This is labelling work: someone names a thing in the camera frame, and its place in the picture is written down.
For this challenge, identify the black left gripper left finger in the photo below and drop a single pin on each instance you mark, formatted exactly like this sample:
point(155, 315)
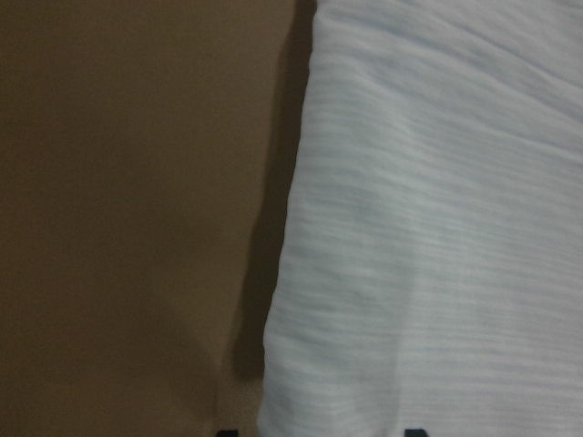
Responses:
point(228, 433)

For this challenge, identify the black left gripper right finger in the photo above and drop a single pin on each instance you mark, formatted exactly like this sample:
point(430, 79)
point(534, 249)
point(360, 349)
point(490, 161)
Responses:
point(415, 432)

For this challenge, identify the light blue button shirt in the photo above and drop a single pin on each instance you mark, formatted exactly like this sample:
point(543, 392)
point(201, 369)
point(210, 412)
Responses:
point(430, 276)

